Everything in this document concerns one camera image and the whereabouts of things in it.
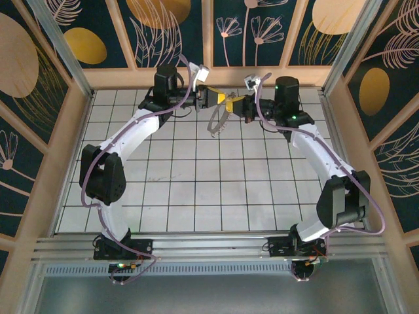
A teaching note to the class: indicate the white gridded table mat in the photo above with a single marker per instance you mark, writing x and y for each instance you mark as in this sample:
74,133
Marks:
234,217

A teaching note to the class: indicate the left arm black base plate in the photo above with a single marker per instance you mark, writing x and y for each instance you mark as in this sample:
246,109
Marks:
144,245

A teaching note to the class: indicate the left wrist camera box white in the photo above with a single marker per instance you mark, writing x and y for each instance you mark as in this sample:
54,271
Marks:
203,74

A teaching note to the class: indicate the aluminium mounting rail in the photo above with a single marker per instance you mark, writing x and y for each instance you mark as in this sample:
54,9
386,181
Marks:
209,247

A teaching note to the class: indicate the aluminium corner post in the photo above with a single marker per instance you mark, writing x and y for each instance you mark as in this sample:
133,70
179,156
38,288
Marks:
348,49
63,50

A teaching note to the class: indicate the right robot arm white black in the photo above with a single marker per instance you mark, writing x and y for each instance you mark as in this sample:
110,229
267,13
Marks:
314,153

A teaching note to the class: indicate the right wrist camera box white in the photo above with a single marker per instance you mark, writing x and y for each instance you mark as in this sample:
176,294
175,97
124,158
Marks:
251,81

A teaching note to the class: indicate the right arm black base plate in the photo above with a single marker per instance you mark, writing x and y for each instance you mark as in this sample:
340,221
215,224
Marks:
278,247

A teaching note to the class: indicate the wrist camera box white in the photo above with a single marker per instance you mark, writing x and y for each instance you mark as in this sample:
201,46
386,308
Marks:
203,74
251,81

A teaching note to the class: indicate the aluminium side rail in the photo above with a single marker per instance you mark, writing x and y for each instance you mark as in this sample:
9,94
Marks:
336,137

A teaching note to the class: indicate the grey metal sheet panel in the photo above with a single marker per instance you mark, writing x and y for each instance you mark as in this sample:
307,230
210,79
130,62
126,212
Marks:
209,294

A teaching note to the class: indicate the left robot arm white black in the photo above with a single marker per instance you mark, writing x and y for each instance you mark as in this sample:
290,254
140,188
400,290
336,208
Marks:
134,131

